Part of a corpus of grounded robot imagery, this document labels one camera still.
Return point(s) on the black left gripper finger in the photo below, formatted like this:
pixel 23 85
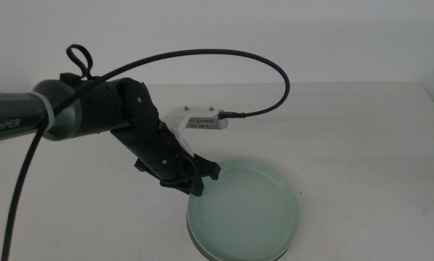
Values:
pixel 189 188
pixel 210 170

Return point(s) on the grey shallow bowl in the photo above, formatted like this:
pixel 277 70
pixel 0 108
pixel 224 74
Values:
pixel 194 242

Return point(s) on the pale green shallow bowl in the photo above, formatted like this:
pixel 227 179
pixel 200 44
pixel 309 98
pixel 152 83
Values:
pixel 246 214

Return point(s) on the grey and black left robot arm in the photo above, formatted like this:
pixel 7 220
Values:
pixel 93 108

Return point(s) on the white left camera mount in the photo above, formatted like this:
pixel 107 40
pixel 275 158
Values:
pixel 177 116

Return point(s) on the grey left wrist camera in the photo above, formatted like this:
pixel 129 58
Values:
pixel 206 122

